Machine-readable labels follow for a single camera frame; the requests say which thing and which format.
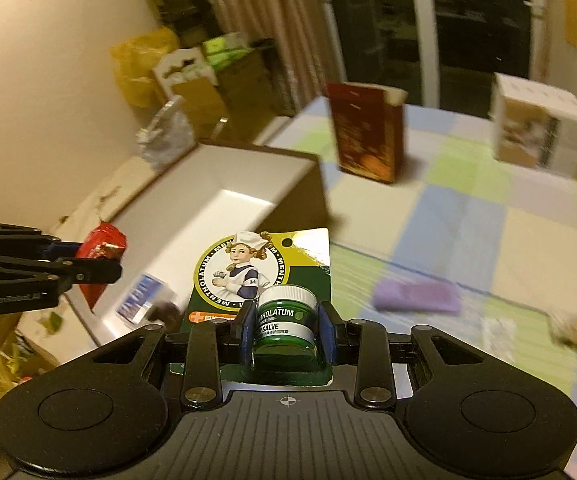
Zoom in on brown cardboard box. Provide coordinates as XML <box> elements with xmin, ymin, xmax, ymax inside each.
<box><xmin>171</xmin><ymin>77</ymin><xmax>229</xmax><ymax>139</ymax></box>

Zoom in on white cardboard box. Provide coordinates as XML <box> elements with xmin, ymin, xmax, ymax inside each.
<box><xmin>489</xmin><ymin>73</ymin><xmax>577</xmax><ymax>178</ymax></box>

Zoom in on silver foil bag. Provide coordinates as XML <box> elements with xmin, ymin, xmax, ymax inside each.
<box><xmin>136</xmin><ymin>96</ymin><xmax>195</xmax><ymax>174</ymax></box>

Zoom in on red snack packet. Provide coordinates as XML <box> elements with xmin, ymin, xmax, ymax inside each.
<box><xmin>76</xmin><ymin>222</ymin><xmax>127</xmax><ymax>310</ymax></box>

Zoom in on beige curtain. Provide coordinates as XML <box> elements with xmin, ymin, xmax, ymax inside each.
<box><xmin>214</xmin><ymin>0</ymin><xmax>342</xmax><ymax>110</ymax></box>

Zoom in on dark red gift box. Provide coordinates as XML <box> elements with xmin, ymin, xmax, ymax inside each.
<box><xmin>327</xmin><ymin>82</ymin><xmax>408</xmax><ymax>184</ymax></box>

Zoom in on purple folded cloth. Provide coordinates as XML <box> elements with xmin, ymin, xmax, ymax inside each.
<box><xmin>372</xmin><ymin>278</ymin><xmax>462</xmax><ymax>314</ymax></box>

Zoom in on green Mentholatum salve card pack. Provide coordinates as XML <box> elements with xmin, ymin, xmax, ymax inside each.
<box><xmin>181</xmin><ymin>228</ymin><xmax>332</xmax><ymax>387</ymax></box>

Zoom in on large white storage box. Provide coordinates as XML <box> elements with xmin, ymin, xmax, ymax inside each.
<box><xmin>67</xmin><ymin>140</ymin><xmax>329</xmax><ymax>344</ymax></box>

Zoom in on green tissue packs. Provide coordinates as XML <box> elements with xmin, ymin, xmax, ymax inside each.
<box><xmin>203</xmin><ymin>32</ymin><xmax>250</xmax><ymax>70</ymax></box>

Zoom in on checked tablecloth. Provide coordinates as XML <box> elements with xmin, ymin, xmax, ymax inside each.
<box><xmin>271</xmin><ymin>99</ymin><xmax>577</xmax><ymax>479</ymax></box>

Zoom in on blue white small packet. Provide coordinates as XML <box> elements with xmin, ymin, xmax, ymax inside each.
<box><xmin>116</xmin><ymin>274</ymin><xmax>164</xmax><ymax>325</ymax></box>

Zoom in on yellow plastic bag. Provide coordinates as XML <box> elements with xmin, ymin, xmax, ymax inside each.
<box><xmin>110</xmin><ymin>27</ymin><xmax>180</xmax><ymax>108</ymax></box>

